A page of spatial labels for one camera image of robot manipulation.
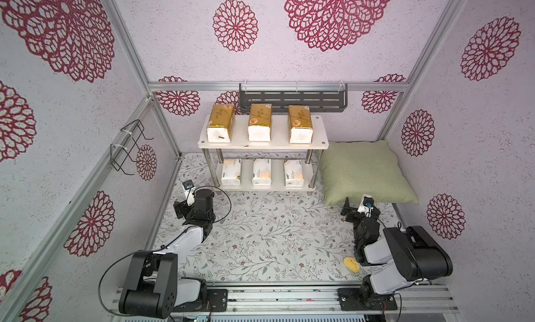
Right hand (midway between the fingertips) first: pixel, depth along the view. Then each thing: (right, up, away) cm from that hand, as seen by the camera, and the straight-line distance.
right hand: (359, 199), depth 88 cm
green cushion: (+1, +13, +10) cm, 16 cm away
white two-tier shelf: (-34, +24, -9) cm, 43 cm away
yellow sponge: (-6, -24, -8) cm, 26 cm away
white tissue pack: (-56, +11, +10) cm, 58 cm away
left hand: (-72, 0, 0) cm, 72 cm away
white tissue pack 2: (-41, +11, +10) cm, 44 cm away
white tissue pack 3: (-27, +11, +8) cm, 30 cm away
